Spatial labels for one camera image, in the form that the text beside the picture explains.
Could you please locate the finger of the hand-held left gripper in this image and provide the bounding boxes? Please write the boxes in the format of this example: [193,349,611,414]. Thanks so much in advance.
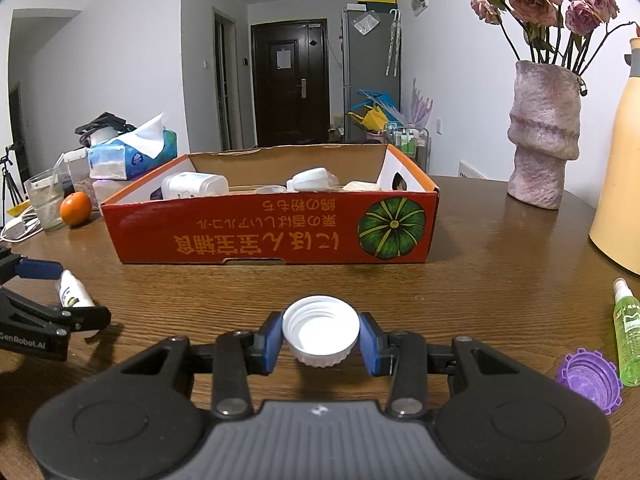
[0,285,112,335]
[0,246,64,283]

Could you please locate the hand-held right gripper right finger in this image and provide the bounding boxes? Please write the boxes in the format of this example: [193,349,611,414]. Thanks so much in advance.
[358,311,522,421]

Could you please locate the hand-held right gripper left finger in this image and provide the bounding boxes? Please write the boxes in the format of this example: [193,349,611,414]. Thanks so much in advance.
[119,311,287,421]

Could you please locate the small white spray bottle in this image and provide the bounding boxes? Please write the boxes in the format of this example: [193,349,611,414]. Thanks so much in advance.
[58,270,101,338]

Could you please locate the wide white bottle cap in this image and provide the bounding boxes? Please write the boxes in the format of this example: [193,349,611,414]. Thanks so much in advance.
[281,296,361,368]

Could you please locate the red cardboard box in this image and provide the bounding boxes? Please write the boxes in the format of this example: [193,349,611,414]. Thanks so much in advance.
[100,143,441,266]

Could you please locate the clear drinking glass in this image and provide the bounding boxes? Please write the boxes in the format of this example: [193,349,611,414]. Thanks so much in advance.
[23,167,68,232]

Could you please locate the orange fruit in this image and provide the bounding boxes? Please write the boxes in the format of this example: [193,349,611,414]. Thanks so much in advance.
[60,191,93,226]

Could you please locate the black tripod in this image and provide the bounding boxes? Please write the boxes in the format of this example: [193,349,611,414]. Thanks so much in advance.
[0,142,26,213]

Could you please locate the white plastic container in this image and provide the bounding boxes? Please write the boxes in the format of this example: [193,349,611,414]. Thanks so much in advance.
[91,178,136,211]

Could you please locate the blue tissue pack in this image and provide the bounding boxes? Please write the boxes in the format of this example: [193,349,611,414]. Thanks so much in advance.
[87,112,178,181]

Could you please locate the white container in box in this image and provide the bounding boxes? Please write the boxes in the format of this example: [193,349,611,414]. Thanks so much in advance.
[286,167,342,192]

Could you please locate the white plastic bottle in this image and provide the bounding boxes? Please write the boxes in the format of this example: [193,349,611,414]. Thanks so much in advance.
[161,171,230,200]

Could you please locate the white trolley cart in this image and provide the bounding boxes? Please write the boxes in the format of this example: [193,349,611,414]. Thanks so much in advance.
[382,125,430,171]

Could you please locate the purple bottle cap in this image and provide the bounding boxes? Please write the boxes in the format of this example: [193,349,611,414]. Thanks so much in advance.
[556,347,625,416]

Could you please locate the yellow watering can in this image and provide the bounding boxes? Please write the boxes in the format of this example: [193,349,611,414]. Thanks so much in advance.
[350,107,388,133]

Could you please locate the purple feather decoration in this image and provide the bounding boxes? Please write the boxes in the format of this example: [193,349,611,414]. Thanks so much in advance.
[409,79,436,128]

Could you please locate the blue bag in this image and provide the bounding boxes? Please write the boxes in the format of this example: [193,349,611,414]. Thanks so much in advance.
[350,89,401,123]

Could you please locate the dark wooden door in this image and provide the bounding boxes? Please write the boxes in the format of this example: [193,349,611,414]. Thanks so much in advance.
[250,19,328,150]

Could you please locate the green spray bottle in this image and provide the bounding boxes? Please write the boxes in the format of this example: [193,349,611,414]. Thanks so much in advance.
[612,277,640,387]

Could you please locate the pink textured vase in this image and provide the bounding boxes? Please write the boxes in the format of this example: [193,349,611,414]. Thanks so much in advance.
[506,60,586,211]

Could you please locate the grey refrigerator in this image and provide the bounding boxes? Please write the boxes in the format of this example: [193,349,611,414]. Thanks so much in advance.
[341,7,402,143]

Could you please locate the cream thermos jug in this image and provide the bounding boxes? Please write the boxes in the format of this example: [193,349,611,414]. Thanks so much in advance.
[589,35,640,277]

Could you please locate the folded white umbrella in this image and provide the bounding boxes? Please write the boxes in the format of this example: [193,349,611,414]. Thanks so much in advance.
[386,8,403,78]

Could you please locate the dried pink roses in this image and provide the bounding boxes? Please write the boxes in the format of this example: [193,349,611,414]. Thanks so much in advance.
[462,0,640,78]

